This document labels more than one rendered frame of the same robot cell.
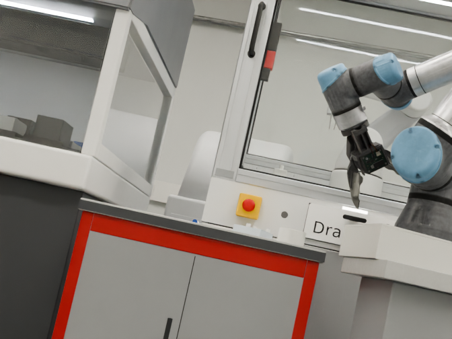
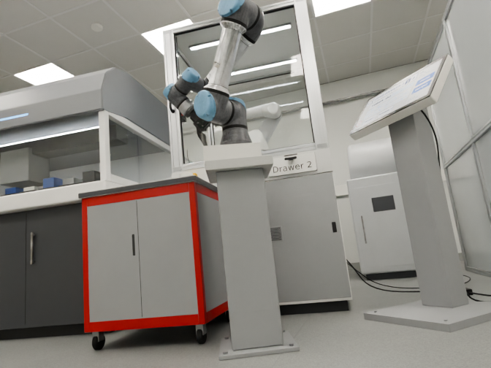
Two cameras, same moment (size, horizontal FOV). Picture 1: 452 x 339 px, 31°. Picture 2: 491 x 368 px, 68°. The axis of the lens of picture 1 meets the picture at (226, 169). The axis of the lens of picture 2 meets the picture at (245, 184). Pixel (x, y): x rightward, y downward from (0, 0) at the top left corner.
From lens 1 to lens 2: 0.85 m
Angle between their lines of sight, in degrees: 8
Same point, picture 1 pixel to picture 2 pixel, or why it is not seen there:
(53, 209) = not seen: hidden behind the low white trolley
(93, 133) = (103, 169)
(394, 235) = (210, 150)
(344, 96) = (176, 97)
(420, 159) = (204, 106)
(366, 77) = (180, 82)
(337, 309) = not seen: hidden behind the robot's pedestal
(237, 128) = (177, 146)
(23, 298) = not seen: hidden behind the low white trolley
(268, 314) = (177, 215)
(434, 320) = (244, 184)
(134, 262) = (109, 214)
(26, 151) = (76, 188)
